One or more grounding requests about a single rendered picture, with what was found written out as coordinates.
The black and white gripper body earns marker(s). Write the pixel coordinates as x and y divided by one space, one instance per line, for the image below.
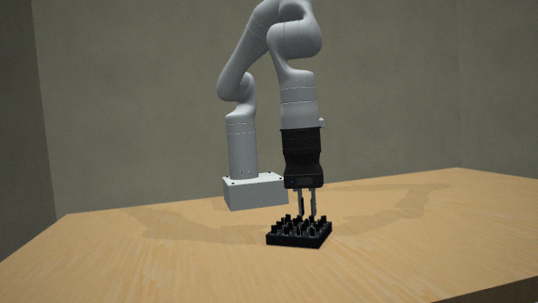
301 144

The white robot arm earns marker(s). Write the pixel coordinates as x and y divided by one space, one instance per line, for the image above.
267 29

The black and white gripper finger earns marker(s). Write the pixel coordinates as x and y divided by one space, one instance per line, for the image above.
300 202
313 202

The black knob box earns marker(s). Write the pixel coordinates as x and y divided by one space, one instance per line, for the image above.
296 233

